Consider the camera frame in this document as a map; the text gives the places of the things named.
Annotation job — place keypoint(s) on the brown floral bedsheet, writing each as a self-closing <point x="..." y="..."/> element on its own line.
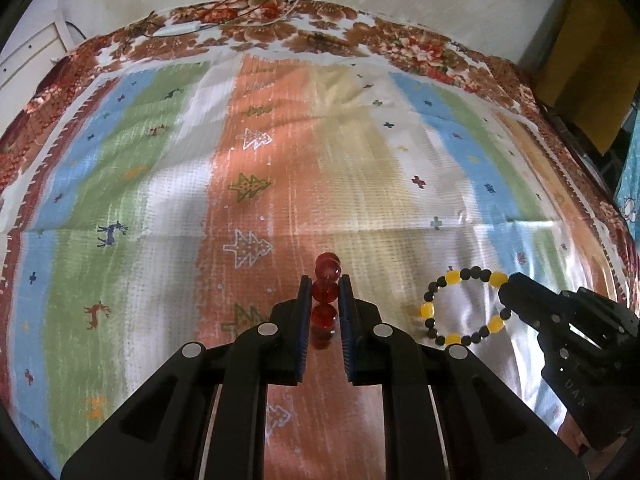
<point x="316" y="27"/>

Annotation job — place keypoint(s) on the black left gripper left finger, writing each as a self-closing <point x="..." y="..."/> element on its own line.
<point x="288" y="357"/>

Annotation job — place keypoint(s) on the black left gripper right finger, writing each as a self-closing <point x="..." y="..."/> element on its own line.
<point x="361" y="347"/>

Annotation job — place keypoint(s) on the colourful striped blanket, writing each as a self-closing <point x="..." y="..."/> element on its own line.
<point x="172" y="202"/>

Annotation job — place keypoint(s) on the white wooden headboard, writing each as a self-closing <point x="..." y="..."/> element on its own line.
<point x="25" y="67"/>

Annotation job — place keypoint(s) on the yellow wooden furniture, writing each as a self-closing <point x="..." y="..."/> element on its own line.
<point x="592" y="71"/>

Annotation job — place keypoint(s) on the teal pillow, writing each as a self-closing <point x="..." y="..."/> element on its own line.
<point x="627" y="194"/>

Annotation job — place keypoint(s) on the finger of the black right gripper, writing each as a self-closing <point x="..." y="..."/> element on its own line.
<point x="535" y="304"/>

